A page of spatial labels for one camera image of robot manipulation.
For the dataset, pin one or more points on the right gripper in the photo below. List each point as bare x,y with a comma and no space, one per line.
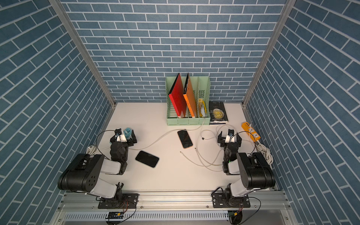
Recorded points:
221,139

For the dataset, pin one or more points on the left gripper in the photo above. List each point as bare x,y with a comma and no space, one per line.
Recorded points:
134,140

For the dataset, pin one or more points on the phone with light blue case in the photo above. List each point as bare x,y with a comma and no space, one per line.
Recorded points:
147,159

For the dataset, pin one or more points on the phone with pink case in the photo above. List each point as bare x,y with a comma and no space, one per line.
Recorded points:
185,139

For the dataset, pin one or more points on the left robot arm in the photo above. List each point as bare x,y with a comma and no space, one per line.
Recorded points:
83,173

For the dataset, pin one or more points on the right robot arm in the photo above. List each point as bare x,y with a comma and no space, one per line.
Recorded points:
254,171

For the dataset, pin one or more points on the teal power strip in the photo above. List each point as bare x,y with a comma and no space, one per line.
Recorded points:
127,132

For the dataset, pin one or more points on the black book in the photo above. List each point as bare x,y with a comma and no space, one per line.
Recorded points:
218,113

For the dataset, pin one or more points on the orange power strip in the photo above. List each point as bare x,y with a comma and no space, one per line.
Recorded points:
253,135

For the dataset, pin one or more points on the yellow item in organizer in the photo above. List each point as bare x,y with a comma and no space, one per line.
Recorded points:
202,108

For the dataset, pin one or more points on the green file organizer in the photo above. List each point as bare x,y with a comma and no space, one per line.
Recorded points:
201,88

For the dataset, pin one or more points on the orange folder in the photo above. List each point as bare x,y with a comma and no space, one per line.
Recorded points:
190,97

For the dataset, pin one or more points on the red folder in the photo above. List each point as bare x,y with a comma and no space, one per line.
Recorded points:
177,98

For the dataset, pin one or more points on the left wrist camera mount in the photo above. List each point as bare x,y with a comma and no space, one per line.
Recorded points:
120,137

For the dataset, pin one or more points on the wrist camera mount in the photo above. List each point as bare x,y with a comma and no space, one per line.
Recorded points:
230,136
120,137

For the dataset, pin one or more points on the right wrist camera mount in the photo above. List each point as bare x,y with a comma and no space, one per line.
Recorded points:
230,136

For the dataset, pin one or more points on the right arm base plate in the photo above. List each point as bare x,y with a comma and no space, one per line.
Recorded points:
219,200

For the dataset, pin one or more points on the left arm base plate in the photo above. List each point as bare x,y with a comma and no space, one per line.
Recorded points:
126,201

